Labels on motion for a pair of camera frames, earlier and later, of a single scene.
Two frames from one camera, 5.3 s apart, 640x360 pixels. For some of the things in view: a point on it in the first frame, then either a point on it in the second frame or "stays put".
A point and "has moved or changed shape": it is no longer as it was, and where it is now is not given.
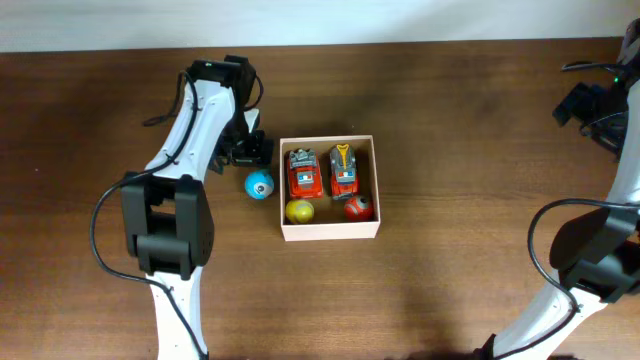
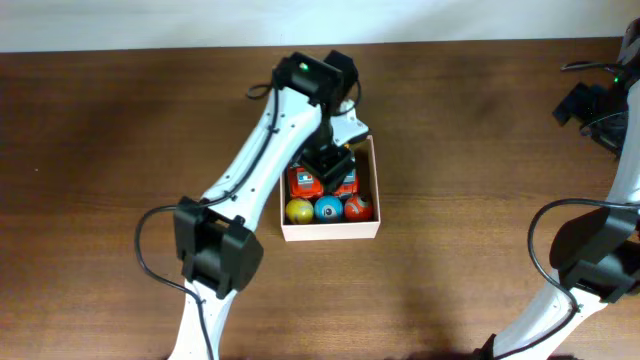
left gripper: [262, 157] → [330, 173]
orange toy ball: [358, 208] stays put
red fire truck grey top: [304, 175] stays put
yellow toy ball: [299, 211] stays put
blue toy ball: [259, 185] has moved or changed shape
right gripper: [578, 105] stays put
